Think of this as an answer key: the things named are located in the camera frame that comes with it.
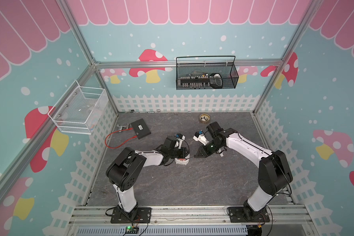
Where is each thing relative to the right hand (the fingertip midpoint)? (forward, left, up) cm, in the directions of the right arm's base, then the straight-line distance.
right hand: (198, 155), depth 84 cm
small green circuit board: (-34, +35, -13) cm, 50 cm away
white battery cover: (+6, -17, -11) cm, 21 cm away
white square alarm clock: (0, +9, -7) cm, 11 cm away
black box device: (+27, +40, -8) cm, 49 cm away
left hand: (+4, +5, -7) cm, 10 cm away
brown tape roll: (+37, -9, -10) cm, 40 cm away
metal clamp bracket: (+28, +55, -8) cm, 62 cm away
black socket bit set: (+39, -11, +24) cm, 47 cm away
